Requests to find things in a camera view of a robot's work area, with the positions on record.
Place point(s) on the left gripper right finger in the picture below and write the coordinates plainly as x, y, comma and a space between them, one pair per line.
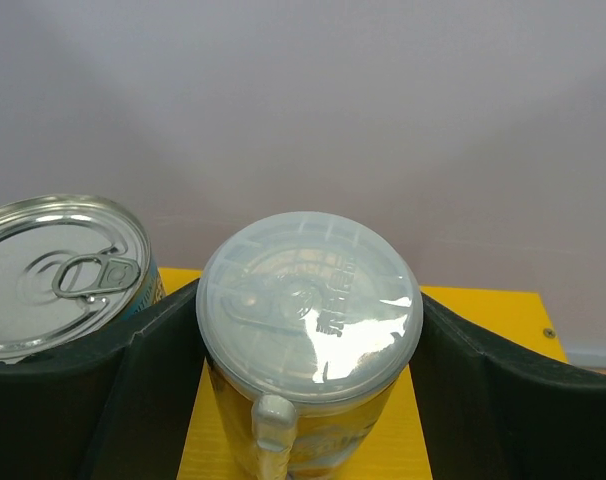
492, 409

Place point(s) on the white lid clear jar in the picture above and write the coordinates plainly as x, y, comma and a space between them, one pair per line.
308, 320

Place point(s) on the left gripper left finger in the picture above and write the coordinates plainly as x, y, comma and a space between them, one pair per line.
114, 404

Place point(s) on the yellow wooden box counter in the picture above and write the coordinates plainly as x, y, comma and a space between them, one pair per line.
395, 448

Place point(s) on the blue label tin can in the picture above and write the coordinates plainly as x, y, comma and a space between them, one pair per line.
69, 265

